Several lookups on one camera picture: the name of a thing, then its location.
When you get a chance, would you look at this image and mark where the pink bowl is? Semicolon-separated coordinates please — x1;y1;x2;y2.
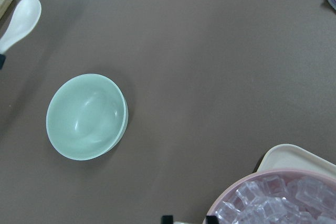
206;168;336;224

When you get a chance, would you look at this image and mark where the pile of clear ice cubes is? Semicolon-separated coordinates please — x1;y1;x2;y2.
214;175;336;224

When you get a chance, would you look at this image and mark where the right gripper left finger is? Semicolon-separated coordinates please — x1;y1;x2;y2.
161;215;174;224

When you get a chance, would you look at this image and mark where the cream rectangular tray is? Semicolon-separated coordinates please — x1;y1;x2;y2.
257;144;335;178

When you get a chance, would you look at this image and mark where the white ceramic spoon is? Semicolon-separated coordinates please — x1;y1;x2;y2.
1;0;41;55

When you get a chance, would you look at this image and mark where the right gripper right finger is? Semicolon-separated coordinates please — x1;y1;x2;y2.
206;216;217;224

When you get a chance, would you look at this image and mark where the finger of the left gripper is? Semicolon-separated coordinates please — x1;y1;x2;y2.
0;54;6;70

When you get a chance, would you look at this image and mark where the mint green bowl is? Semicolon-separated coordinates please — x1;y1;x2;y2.
46;73;129;161

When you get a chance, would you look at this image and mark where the bamboo cutting board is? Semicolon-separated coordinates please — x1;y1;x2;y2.
0;0;13;18

